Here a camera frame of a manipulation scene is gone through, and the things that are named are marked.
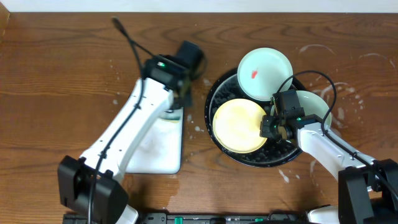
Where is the mint green plate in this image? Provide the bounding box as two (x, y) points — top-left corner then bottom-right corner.
(270, 90), (333, 138)
(237, 48), (293, 101)

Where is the black rectangular soapy tray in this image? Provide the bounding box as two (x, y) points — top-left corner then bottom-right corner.
(126, 108), (184, 175)

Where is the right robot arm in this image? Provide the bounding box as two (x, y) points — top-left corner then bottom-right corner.
(260, 115), (397, 223)

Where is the yellow plate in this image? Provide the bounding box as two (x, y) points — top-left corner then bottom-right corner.
(212, 99), (267, 154)

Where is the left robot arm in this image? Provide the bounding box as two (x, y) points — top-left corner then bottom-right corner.
(57, 55), (208, 223)

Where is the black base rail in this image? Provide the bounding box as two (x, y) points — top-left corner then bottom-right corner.
(137, 213), (309, 224)

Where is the black round tray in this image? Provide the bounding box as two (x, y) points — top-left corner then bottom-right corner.
(204, 68), (302, 167)

